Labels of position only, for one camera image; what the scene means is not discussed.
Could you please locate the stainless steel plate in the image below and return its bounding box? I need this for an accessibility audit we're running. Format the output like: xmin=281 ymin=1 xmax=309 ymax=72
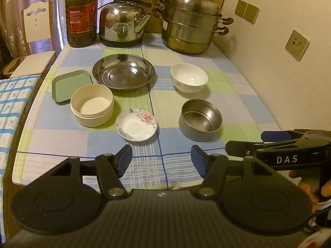
xmin=92 ymin=53 xmax=156 ymax=90

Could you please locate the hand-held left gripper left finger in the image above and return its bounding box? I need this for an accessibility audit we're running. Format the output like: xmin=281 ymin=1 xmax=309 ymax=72
xmin=49 ymin=145 xmax=133 ymax=200

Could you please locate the person's right hand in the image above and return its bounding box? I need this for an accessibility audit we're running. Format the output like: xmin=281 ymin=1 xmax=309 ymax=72
xmin=288 ymin=170 xmax=331 ymax=213

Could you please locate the blue checked white cloth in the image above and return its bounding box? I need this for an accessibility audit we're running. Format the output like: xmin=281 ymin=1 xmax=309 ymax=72
xmin=0 ymin=74 xmax=43 ymax=238

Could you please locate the beige wall socket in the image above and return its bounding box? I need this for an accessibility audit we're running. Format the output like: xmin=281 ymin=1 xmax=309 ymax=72
xmin=235 ymin=0 xmax=249 ymax=17
xmin=285 ymin=30 xmax=310 ymax=62
xmin=244 ymin=3 xmax=260 ymax=24

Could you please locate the stainless steel bowl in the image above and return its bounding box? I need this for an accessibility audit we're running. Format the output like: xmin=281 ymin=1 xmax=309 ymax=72
xmin=179 ymin=99 xmax=223 ymax=142

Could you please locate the black cable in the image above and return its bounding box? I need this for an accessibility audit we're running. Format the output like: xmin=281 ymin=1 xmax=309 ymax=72
xmin=306 ymin=206 xmax=331 ymax=231

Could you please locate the green square plate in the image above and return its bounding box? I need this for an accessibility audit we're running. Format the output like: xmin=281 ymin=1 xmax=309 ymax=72
xmin=51 ymin=70 xmax=94 ymax=105

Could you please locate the cream plastic bowl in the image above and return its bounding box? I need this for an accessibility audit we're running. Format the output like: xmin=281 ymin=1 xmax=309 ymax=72
xmin=70 ymin=84 xmax=115 ymax=128

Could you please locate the white wooden chair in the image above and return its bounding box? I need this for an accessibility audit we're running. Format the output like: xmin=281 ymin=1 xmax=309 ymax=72
xmin=10 ymin=1 xmax=57 ymax=78

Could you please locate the stainless steel kettle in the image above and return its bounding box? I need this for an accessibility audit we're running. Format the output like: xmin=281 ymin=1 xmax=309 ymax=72
xmin=98 ymin=0 xmax=152 ymax=48

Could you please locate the brown wooden chair part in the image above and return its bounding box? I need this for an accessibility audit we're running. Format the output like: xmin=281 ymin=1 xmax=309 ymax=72
xmin=0 ymin=58 xmax=19 ymax=77

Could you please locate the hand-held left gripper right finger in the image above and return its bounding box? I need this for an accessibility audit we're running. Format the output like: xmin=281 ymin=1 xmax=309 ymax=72
xmin=191 ymin=145 xmax=276 ymax=200

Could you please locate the checked pastel tablecloth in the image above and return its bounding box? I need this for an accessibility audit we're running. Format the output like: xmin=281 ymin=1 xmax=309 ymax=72
xmin=12 ymin=35 xmax=282 ymax=190

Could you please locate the stainless steel steamer pot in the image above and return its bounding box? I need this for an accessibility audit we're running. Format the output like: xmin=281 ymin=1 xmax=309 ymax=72
xmin=152 ymin=0 xmax=234 ymax=55

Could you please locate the small floral ceramic dish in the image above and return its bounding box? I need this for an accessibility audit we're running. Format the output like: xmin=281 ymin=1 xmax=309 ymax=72
xmin=115 ymin=108 xmax=158 ymax=142

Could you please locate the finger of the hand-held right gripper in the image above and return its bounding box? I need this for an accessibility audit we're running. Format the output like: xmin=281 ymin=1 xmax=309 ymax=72
xmin=261 ymin=129 xmax=331 ymax=142
xmin=225 ymin=138 xmax=330 ymax=159

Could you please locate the pale curtain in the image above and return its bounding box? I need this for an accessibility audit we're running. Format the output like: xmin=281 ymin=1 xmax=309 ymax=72
xmin=0 ymin=0 xmax=137 ymax=57

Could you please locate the white ceramic bowl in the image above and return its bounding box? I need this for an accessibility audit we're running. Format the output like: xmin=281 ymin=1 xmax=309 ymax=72
xmin=170 ymin=63 xmax=209 ymax=94

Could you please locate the cooking oil bottle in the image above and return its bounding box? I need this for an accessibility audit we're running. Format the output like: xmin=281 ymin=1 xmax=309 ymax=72
xmin=65 ymin=0 xmax=99 ymax=48

